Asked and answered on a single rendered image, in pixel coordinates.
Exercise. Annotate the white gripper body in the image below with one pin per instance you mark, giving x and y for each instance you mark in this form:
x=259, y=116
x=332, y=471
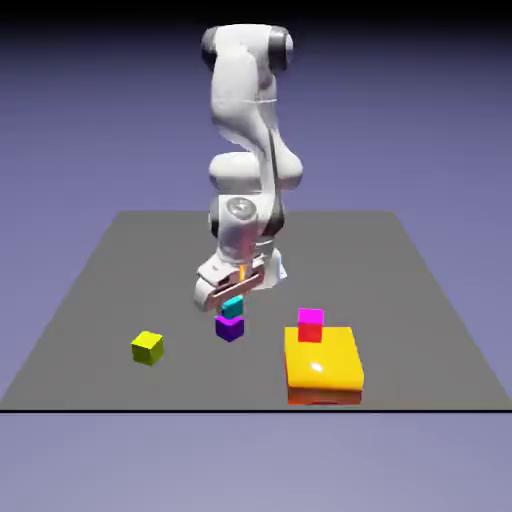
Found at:
x=210, y=276

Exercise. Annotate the small teal cube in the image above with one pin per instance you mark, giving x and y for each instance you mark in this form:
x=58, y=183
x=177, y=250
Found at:
x=232, y=307

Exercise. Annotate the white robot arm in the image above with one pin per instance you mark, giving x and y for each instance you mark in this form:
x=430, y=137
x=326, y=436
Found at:
x=236, y=112

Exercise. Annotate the small purple cube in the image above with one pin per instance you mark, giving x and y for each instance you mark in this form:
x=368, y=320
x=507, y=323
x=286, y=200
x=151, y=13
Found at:
x=229, y=329

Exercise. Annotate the small yellow cube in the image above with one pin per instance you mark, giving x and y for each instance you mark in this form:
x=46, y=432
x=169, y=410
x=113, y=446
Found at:
x=147, y=348

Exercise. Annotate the small magenta cube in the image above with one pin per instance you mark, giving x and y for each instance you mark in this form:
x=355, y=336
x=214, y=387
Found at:
x=310, y=316

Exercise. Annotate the small red cube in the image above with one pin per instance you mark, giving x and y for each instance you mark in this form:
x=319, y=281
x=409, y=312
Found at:
x=309, y=333

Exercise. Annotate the large orange box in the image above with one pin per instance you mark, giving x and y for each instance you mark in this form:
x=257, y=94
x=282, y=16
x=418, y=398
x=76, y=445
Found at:
x=324, y=368

